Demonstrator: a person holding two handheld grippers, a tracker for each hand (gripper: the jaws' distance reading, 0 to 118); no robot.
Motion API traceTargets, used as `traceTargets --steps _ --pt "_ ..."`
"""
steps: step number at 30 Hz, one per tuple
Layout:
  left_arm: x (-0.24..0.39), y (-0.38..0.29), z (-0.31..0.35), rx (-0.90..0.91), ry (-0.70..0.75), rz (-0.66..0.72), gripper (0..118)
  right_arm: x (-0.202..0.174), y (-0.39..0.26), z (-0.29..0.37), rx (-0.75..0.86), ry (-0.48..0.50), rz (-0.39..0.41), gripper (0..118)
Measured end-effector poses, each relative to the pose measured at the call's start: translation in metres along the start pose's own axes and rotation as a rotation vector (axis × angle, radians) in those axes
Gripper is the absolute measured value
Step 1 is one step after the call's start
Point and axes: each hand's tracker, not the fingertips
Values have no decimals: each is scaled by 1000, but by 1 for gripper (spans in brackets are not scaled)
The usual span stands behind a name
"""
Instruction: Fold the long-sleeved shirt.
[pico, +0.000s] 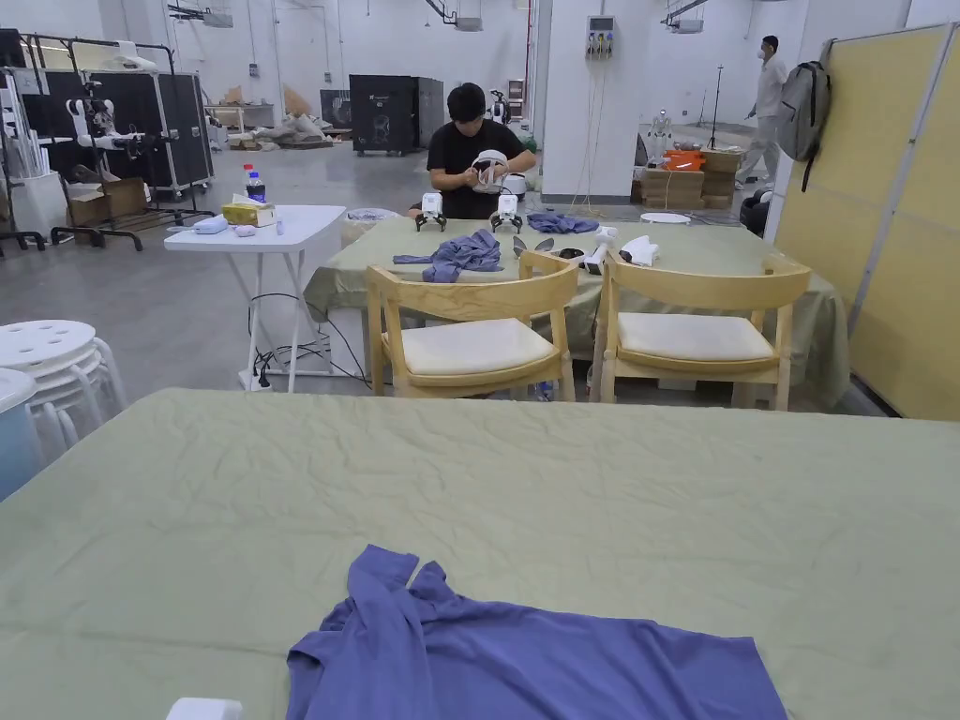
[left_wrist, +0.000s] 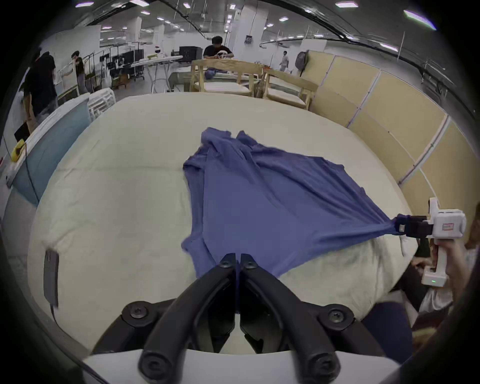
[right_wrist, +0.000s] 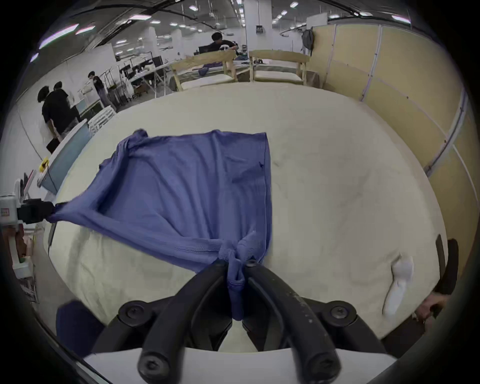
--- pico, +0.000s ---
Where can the blue shirt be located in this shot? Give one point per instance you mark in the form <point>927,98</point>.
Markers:
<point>525,660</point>

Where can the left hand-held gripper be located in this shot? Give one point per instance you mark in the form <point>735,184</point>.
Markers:
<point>204,710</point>

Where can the black tripod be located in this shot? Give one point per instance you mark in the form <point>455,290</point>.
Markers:
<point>718,105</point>

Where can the stack of cardboard cartons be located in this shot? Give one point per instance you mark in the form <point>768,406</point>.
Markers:
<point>679,184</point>

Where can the open cardboard carton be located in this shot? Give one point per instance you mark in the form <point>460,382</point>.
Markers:
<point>120,196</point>

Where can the stack of white stools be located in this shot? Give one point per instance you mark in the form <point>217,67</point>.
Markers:
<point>52,345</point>

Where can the large black flight case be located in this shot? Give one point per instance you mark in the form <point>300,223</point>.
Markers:
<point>161,127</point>

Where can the grey backpack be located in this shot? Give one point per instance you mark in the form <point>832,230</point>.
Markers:
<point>804,112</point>

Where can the small white humanoid robot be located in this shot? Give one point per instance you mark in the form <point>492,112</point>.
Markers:
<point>660,131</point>

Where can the white power strip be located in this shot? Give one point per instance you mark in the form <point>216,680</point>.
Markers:
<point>262,379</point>

